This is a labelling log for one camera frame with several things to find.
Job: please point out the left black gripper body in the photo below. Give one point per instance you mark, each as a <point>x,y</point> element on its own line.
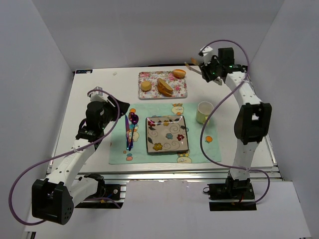
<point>114,109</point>

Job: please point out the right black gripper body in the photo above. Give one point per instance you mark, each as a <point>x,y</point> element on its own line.
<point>206,72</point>

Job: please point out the metal tongs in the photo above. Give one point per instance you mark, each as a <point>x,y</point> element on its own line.
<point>196,63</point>

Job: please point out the oval bread roll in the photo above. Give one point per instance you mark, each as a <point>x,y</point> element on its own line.
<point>179,73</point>

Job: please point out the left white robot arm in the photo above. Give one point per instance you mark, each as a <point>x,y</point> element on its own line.
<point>55,197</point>

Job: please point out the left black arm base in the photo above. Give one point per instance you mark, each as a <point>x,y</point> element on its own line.
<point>91,191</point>

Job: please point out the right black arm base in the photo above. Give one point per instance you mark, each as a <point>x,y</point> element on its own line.
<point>221,200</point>

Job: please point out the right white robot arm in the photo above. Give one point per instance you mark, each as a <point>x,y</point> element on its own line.
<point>252,122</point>

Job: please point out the round bread bun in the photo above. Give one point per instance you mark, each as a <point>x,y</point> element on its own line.
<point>145,86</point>

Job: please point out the sliced bread pieces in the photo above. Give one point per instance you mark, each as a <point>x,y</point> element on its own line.
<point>164,88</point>

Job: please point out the iridescent purple knife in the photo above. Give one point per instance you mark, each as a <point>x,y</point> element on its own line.
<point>129,138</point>

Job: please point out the iridescent purple spoon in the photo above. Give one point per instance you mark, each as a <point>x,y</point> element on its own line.
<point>134,121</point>

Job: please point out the yellow green mug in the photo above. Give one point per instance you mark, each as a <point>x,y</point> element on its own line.
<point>204,109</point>

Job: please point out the floral serving tray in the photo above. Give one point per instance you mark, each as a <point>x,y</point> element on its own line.
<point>179,86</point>

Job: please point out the left blue corner sticker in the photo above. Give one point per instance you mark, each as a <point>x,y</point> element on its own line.
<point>86,71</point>

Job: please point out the mint green placemat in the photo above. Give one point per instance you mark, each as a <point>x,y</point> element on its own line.
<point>199,141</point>

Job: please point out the square floral plate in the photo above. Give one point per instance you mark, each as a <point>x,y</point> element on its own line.
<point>166,135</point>

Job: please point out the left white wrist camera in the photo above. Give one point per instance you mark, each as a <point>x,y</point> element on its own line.
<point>97,98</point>

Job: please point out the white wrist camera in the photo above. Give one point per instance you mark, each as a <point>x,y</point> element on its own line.
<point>97,98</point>
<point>206,53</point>

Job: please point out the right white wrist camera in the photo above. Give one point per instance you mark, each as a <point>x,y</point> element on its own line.
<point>206,53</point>

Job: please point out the aluminium table frame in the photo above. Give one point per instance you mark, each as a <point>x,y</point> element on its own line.
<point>123,84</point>

